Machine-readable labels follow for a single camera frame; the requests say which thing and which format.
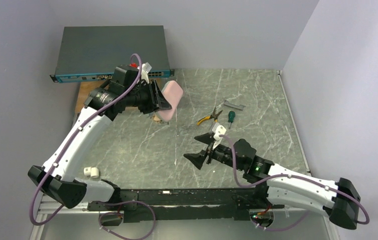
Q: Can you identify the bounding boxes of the pink umbrella case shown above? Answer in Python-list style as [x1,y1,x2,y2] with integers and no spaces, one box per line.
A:
[155,80,184,122]

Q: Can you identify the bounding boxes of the beige umbrella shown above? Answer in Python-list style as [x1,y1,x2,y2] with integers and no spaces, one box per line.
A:
[152,114,169,125]

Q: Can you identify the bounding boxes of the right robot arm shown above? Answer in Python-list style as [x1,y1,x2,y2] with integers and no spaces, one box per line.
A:
[183,133,362,230]

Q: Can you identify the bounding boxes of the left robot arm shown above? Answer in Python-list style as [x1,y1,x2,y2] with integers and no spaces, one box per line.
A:
[28,65,183,209]

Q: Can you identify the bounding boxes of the wooden board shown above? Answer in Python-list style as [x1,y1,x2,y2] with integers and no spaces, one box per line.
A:
[75,78,162,114]

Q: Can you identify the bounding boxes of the white plastic fitting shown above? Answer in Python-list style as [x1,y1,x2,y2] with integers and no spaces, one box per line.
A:
[83,166,100,179]

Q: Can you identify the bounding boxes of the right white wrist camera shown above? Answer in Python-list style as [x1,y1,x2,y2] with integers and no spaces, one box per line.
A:
[209,122,227,150]

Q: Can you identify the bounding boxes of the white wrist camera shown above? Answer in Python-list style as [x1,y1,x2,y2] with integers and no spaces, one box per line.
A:
[139,62,152,84]
[209,122,227,150]

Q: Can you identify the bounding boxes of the yellow handled pliers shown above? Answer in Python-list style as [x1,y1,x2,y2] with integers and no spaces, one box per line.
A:
[197,107,223,126]

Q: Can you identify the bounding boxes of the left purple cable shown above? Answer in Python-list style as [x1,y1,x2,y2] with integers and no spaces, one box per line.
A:
[29,53,143,227]

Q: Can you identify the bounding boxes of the purple cable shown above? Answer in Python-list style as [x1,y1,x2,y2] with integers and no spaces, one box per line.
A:
[29,53,143,227]
[219,134,370,225]

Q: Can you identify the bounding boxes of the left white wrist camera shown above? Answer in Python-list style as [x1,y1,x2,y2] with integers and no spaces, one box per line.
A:
[139,62,152,84]

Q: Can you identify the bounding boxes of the green handled screwdriver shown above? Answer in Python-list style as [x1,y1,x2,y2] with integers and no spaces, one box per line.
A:
[228,110,236,129]

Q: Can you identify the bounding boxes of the grey metal bracket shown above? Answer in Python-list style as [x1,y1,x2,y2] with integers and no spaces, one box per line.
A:
[223,100,245,111]

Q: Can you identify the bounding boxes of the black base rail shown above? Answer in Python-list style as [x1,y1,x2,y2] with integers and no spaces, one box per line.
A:
[87,187,283,223]

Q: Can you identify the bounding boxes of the grey blue network switch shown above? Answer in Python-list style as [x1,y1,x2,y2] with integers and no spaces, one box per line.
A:
[51,25,174,83]

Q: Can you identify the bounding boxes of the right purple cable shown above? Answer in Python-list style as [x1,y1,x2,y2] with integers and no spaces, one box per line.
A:
[219,134,370,225]

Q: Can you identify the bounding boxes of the aluminium frame rail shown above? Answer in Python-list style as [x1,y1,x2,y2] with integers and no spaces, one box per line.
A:
[31,196,339,240]

